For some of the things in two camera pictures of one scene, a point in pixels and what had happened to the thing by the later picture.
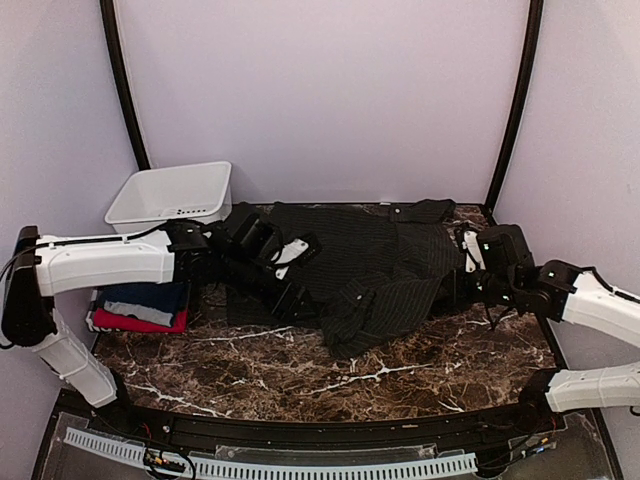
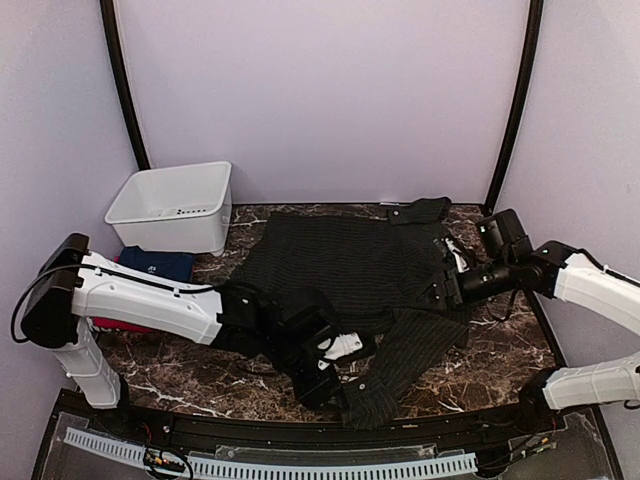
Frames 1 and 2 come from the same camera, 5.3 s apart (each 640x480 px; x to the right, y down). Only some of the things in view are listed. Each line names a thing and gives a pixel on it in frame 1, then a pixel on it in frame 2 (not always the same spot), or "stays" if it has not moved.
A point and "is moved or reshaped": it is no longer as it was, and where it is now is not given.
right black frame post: (534, 29) stays
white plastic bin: (153, 196) stays
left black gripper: (285, 311) -> (313, 392)
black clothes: (377, 268) is moved or reshaped
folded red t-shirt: (111, 322) stays
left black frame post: (123, 84) stays
